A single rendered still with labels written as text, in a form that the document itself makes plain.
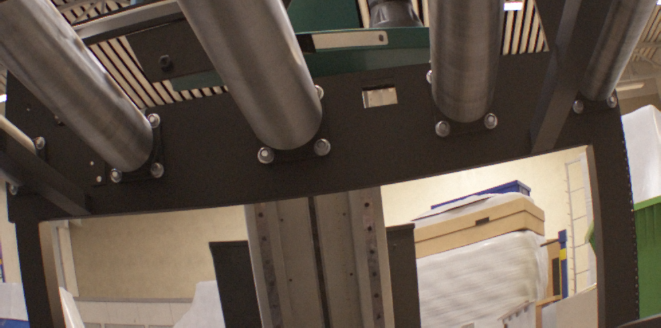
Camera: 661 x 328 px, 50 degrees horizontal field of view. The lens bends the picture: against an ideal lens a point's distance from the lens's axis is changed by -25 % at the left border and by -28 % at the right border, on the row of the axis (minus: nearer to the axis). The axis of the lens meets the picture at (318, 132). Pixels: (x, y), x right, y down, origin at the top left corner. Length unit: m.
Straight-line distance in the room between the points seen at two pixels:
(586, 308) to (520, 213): 1.74
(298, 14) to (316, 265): 0.65
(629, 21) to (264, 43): 0.54
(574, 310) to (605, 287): 1.64
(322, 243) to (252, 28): 1.33
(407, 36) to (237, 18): 1.27
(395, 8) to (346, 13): 0.18
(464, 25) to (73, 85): 0.53
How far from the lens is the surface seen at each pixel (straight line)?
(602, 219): 1.54
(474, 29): 1.11
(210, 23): 1.01
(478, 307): 4.72
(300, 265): 2.31
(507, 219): 4.79
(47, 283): 1.66
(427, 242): 4.93
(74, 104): 1.22
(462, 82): 1.31
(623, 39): 1.26
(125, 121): 1.40
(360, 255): 2.28
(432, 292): 4.81
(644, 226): 3.79
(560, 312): 3.14
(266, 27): 1.07
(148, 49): 1.69
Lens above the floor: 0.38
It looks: 17 degrees up
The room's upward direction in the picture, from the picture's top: 7 degrees counter-clockwise
